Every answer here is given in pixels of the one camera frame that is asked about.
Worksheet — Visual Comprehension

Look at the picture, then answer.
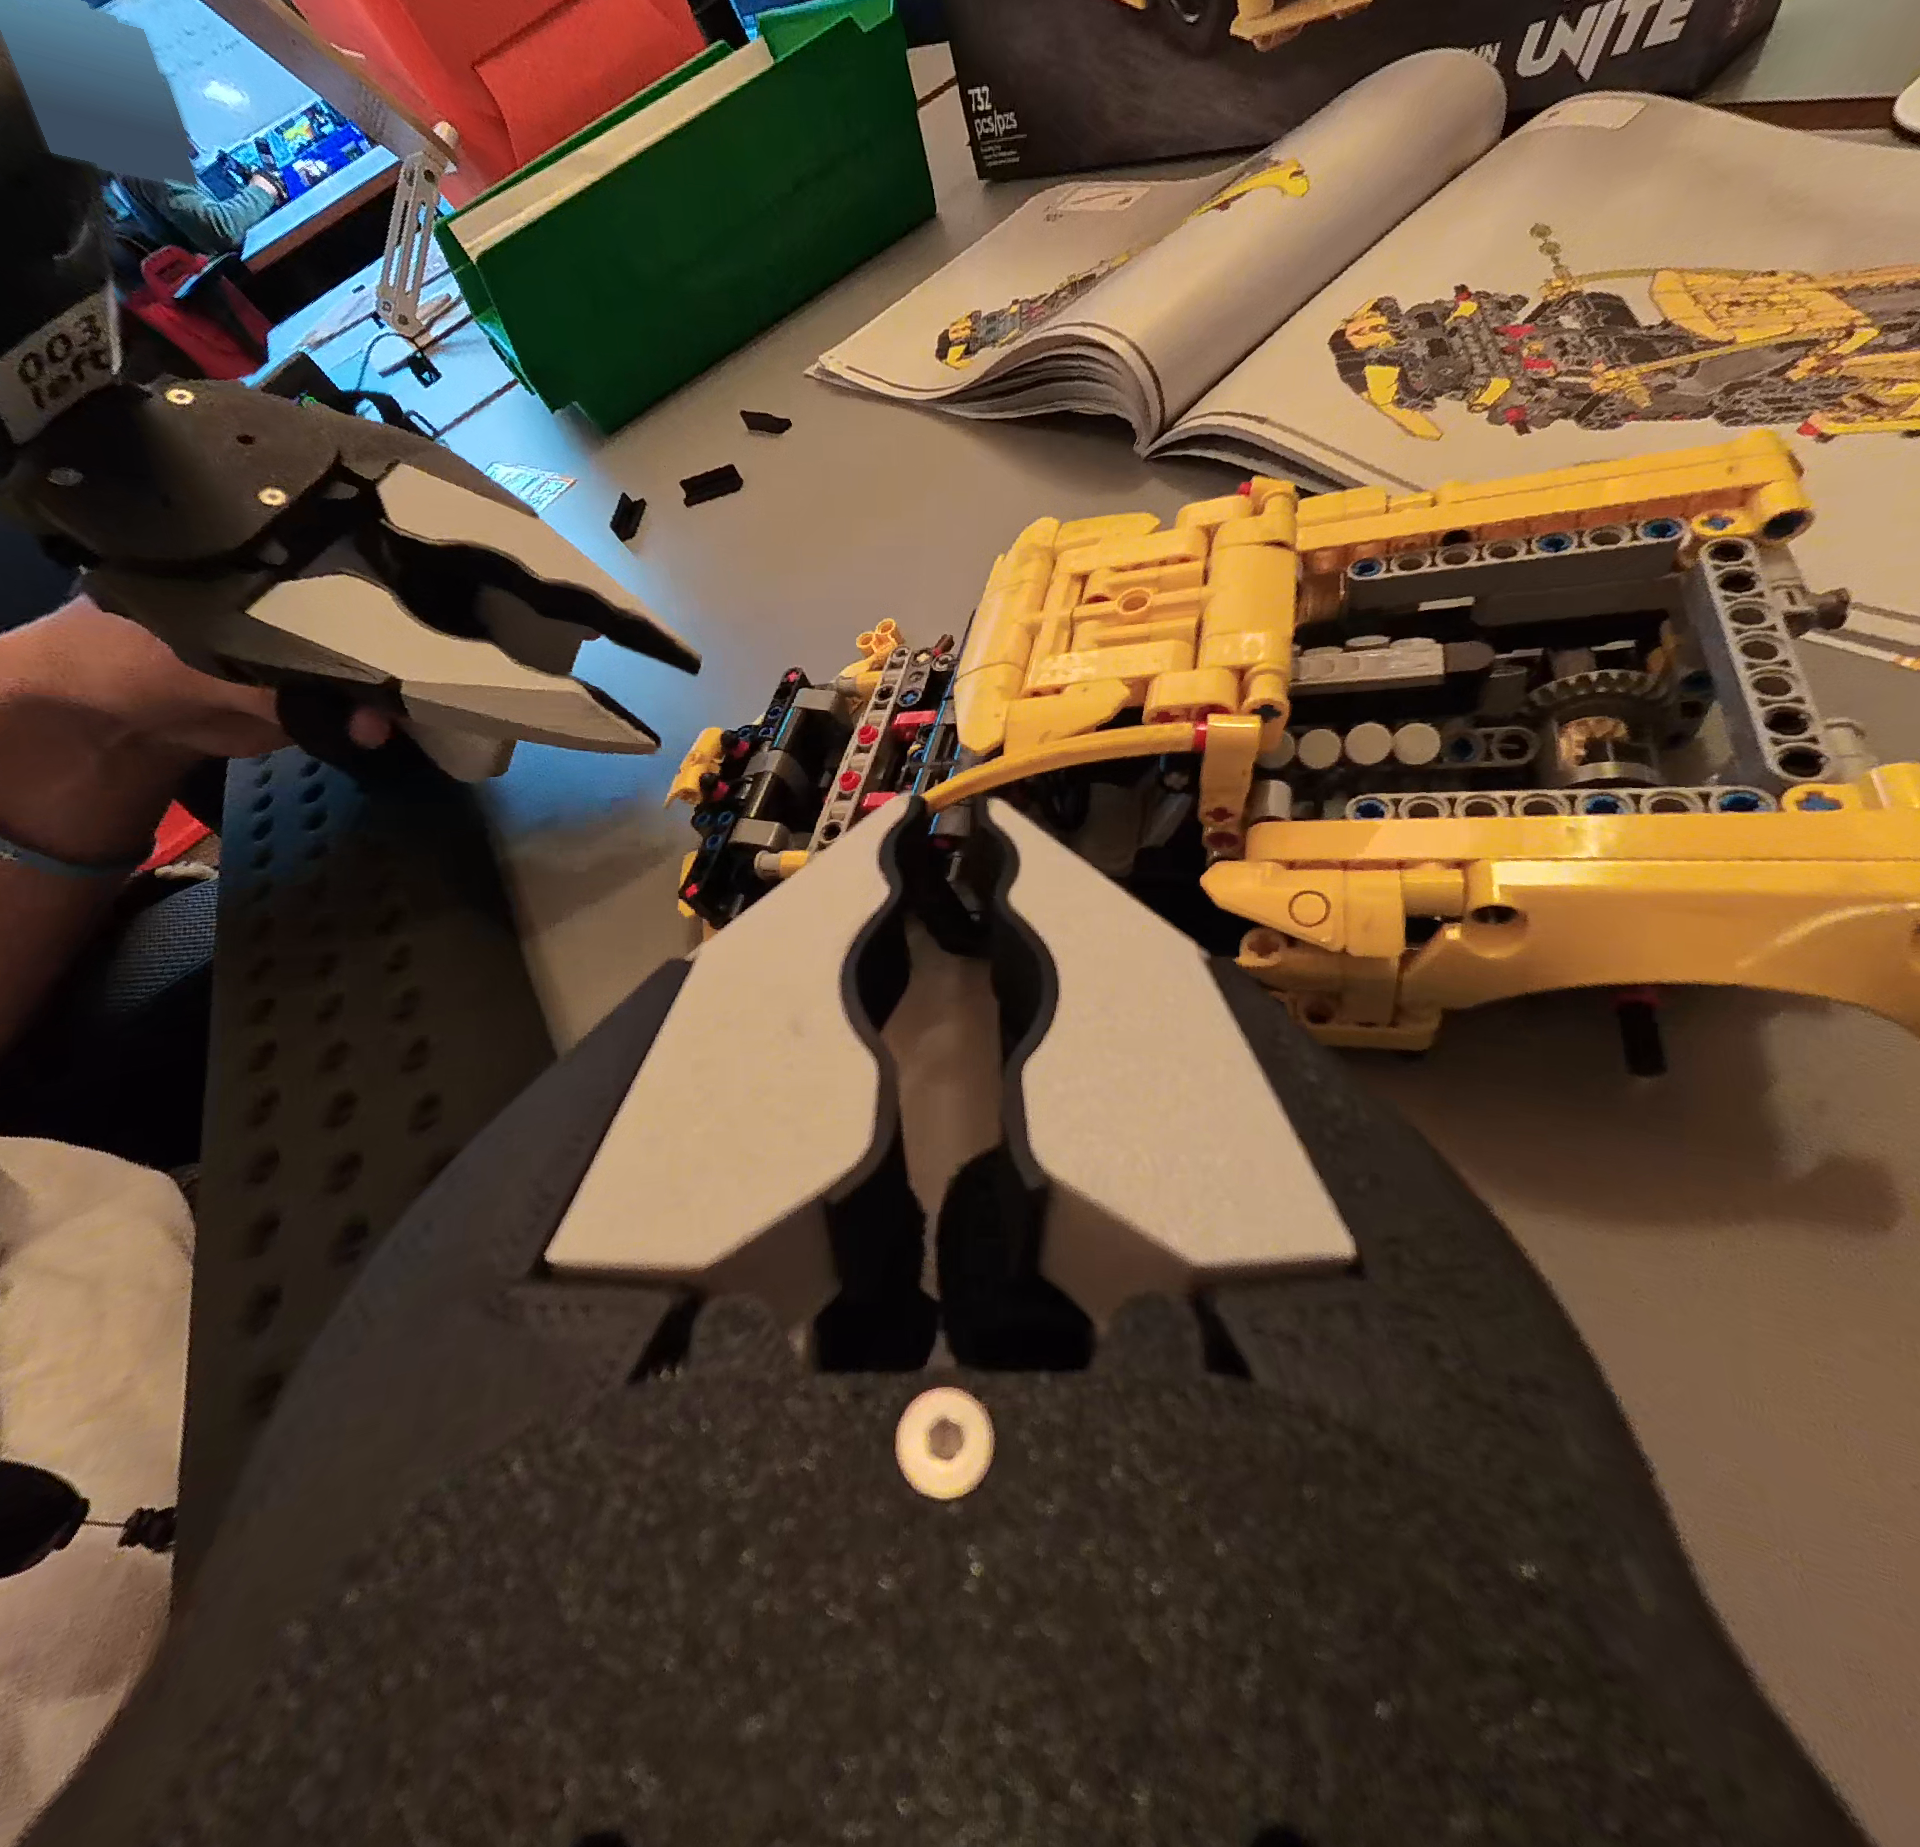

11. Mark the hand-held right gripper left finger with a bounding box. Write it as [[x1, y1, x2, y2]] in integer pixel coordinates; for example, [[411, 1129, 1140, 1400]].
[[541, 796, 939, 1341]]

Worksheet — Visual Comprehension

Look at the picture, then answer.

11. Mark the green box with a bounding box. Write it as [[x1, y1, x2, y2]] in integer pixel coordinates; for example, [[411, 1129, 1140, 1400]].
[[435, 0, 939, 436]]

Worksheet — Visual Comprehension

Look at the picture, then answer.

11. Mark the dark printed toy box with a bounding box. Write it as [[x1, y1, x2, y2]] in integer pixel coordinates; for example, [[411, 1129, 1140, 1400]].
[[931, 0, 1809, 180]]

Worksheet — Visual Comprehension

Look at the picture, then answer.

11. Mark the wooden slat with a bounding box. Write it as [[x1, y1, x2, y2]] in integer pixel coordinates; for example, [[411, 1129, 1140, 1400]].
[[135, 0, 459, 155]]

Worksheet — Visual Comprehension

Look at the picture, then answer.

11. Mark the person's left hand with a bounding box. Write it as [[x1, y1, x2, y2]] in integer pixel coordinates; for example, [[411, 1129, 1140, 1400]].
[[0, 593, 399, 871]]

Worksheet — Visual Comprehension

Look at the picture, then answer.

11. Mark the open instruction booklet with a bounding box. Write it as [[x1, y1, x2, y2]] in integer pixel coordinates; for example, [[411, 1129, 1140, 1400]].
[[811, 47, 1920, 670]]

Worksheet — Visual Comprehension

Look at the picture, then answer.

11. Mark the yellow brick link rod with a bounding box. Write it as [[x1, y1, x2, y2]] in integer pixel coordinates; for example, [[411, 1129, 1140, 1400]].
[[919, 722, 1208, 817]]

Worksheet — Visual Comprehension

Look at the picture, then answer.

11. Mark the grey perforated metal bracket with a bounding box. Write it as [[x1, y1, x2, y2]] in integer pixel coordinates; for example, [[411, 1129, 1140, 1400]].
[[376, 123, 459, 341]]

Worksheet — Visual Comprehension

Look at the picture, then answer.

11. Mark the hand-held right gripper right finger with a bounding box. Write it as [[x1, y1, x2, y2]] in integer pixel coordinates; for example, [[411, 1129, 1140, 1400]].
[[954, 798, 1363, 1339]]

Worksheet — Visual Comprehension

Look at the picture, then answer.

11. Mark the person's left forearm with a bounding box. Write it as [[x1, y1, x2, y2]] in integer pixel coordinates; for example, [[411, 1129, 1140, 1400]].
[[0, 828, 159, 1055]]

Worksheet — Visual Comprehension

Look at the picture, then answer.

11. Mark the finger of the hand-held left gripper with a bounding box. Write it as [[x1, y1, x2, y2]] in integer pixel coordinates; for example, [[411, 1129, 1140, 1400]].
[[240, 573, 665, 786], [365, 458, 706, 682]]

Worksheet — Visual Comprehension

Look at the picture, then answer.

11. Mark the yellow toy brick model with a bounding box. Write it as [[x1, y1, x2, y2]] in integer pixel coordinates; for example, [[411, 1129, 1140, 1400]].
[[666, 428, 1920, 1055]]

